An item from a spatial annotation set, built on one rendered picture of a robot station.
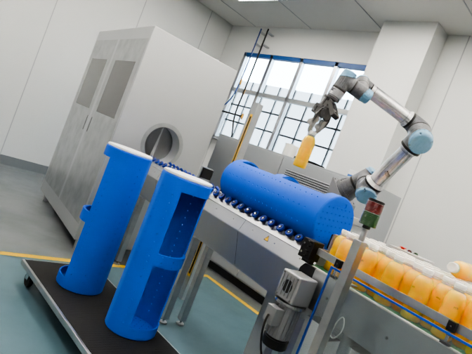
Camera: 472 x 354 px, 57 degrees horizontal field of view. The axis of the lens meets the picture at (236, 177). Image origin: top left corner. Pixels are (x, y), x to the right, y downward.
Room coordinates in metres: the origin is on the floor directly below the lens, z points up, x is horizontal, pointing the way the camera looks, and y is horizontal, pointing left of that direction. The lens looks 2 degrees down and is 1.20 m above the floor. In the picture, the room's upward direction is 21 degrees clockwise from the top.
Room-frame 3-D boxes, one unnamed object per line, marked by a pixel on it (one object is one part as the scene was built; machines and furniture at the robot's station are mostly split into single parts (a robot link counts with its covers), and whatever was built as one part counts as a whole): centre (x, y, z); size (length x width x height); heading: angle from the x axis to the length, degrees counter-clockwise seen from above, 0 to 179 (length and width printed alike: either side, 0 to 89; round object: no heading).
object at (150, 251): (2.33, 0.24, 0.59); 0.28 x 0.28 x 0.88
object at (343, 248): (1.87, -0.56, 0.99); 0.07 x 0.07 x 0.19
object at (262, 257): (2.95, 0.05, 0.79); 2.17 x 0.29 x 0.34; 36
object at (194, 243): (2.91, 0.10, 0.31); 0.06 x 0.06 x 0.63; 36
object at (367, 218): (1.58, -0.51, 1.18); 0.06 x 0.06 x 0.05
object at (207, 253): (2.99, -0.01, 0.31); 0.06 x 0.06 x 0.63; 36
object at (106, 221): (2.62, 0.65, 0.59); 0.28 x 0.28 x 0.88
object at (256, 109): (3.50, 0.04, 0.85); 0.06 x 0.06 x 1.70; 36
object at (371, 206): (1.58, -0.51, 1.23); 0.06 x 0.06 x 0.04
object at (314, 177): (4.60, -0.55, 0.72); 2.15 x 0.54 x 1.45; 44
